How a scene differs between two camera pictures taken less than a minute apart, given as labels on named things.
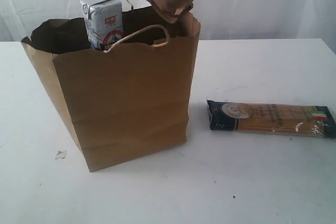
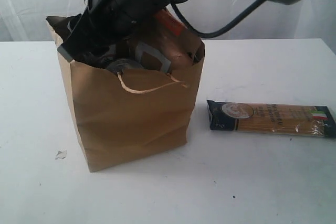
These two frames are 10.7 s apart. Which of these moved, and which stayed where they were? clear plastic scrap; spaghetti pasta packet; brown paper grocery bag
Moved: brown paper grocery bag
Stayed: spaghetti pasta packet; clear plastic scrap
